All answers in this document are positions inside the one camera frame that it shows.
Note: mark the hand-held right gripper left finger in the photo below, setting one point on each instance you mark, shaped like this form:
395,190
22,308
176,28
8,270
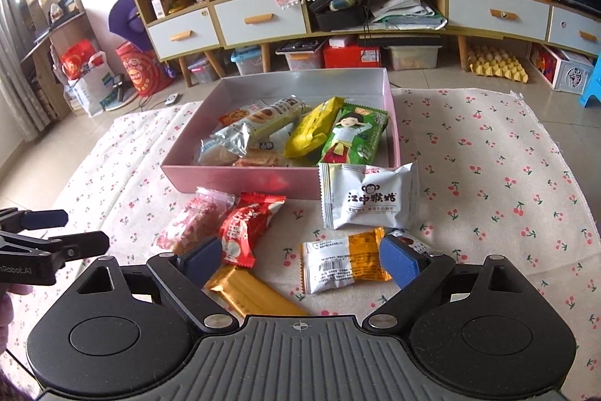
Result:
202,260

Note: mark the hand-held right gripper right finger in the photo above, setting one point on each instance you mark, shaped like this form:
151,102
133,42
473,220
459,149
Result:
399,260

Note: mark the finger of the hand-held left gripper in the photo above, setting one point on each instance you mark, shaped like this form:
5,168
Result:
44,219
84,241

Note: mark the blue white snack packet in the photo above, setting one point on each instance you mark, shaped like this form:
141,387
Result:
415,243

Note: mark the pink clear nougat packet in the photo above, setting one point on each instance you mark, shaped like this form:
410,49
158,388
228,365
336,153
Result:
192,218

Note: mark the red snack packet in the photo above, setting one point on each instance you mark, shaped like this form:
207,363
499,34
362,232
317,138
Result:
244,227

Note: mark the orange white barcode snack packet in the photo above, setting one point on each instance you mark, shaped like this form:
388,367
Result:
338,260

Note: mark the gold bar snack packet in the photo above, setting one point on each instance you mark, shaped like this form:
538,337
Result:
253,293

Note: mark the white square snack packet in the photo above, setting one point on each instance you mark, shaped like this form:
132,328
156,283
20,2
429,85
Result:
366,199

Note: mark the pink cardboard box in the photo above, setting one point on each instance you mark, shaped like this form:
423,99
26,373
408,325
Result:
281,185

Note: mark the orange clear wafer packet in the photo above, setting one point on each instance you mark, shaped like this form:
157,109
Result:
258,157

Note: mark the green snack packet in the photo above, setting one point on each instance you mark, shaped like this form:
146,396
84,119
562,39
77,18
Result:
361,133

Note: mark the orange white long snack packet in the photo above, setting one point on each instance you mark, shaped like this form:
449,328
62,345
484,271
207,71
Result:
237,115

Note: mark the yellow foil snack packet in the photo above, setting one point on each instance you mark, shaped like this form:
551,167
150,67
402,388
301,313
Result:
310,128

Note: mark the silver cookie packet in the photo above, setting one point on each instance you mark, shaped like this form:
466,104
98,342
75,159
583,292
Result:
281,109

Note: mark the person's left hand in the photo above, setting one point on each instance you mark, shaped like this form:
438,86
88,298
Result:
16,289

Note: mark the cherry print tablecloth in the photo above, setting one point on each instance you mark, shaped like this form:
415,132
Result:
493,194

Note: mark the white shopping bag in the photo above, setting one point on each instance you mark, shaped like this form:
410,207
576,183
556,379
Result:
91,91

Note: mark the red gift bag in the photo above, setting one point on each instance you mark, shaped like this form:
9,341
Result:
75,60

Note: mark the small white device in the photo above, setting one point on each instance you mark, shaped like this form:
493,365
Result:
171,99

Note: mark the grey curtain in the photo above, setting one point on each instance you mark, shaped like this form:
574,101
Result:
9,53

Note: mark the red round print bag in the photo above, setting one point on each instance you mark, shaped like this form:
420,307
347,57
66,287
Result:
141,72

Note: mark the wooden bookshelf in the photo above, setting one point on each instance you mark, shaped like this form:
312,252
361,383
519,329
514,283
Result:
61,20

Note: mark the clear storage bin blue lid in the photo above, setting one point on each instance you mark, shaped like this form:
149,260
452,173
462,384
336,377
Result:
246,62

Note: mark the red storage box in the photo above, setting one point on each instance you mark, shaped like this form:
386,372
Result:
352,53

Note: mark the purple hat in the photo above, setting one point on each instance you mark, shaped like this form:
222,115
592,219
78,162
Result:
124,20

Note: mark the yellow egg tray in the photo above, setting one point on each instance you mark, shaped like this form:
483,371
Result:
497,62

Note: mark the clear storage bin dark lid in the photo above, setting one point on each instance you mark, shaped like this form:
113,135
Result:
300,55

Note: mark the white red carton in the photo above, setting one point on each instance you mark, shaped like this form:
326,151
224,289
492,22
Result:
563,70

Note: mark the pile of folded papers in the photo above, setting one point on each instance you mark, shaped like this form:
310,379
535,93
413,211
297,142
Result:
408,8

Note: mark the black storage box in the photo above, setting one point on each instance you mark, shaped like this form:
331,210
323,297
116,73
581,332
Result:
338,16

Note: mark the blue plastic stool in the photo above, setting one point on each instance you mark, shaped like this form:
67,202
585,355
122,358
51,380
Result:
591,86

